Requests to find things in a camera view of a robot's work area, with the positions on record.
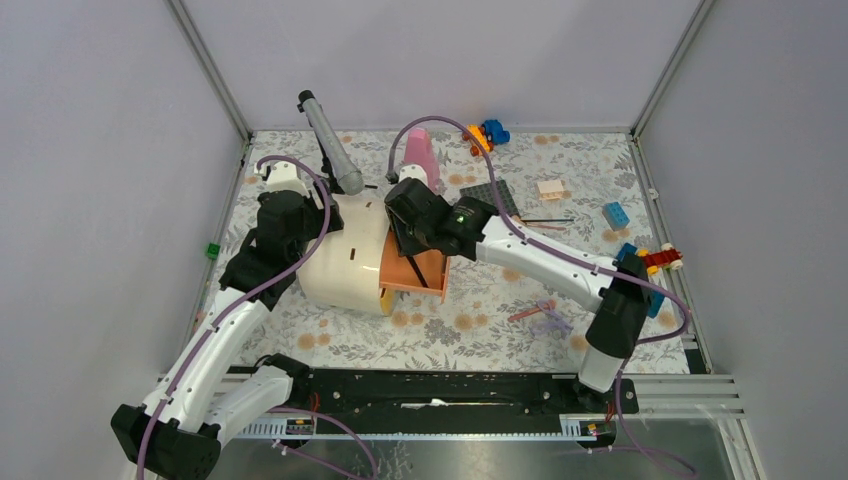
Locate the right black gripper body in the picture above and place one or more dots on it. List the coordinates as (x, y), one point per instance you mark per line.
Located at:
(409, 239)

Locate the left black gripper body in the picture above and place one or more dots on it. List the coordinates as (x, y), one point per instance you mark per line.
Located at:
(314, 217)

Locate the black makeup brush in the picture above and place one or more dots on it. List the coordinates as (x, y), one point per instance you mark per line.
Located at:
(417, 271)

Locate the cream round drawer organizer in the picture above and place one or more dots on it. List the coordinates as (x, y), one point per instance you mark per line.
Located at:
(360, 268)

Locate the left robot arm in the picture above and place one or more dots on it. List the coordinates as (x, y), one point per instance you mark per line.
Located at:
(181, 428)

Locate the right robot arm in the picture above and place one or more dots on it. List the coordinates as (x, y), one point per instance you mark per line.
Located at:
(616, 292)

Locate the pink cone bottle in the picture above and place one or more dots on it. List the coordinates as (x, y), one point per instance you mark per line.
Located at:
(419, 160)

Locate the grey lego baseplate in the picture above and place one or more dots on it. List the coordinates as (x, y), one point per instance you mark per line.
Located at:
(484, 192)

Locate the grey microphone on stand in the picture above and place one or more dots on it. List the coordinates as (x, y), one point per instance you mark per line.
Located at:
(343, 176)

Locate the green small block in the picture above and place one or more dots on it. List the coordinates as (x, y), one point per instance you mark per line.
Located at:
(212, 251)

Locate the pink spoolie mascara wand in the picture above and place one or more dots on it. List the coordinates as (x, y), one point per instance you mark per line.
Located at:
(547, 227)

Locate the orange and blue toy car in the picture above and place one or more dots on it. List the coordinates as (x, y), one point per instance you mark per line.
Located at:
(485, 136)

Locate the beige lego brick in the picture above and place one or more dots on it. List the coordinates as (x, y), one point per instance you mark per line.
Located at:
(550, 190)

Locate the light blue lego brick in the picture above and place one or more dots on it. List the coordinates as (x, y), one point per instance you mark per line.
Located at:
(616, 216)

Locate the blue lego brick lower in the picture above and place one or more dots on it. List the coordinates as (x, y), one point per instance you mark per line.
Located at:
(656, 303)

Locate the red yellow toy car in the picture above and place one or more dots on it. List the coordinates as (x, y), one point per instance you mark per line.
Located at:
(667, 258)

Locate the pink handle brush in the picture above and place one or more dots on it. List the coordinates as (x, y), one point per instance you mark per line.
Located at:
(526, 312)

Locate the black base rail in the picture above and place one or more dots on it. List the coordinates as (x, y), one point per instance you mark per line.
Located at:
(373, 402)

